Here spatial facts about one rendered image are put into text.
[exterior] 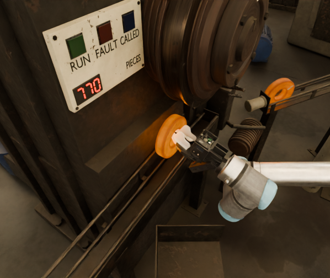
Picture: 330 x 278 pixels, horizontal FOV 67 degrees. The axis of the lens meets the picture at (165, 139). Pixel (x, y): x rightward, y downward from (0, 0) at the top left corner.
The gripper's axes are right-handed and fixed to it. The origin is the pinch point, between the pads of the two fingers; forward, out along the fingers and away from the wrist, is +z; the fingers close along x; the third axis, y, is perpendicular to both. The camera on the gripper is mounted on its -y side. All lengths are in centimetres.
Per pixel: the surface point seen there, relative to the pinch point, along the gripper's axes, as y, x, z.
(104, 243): -22.1, 35.9, -3.9
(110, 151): 0.7, 19.9, 9.3
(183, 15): 36.8, -1.0, 8.5
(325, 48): -68, -285, -48
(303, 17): -53, -295, -6
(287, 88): -5, -68, -25
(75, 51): 31.5, 22.1, 18.5
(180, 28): 34.3, 0.2, 7.8
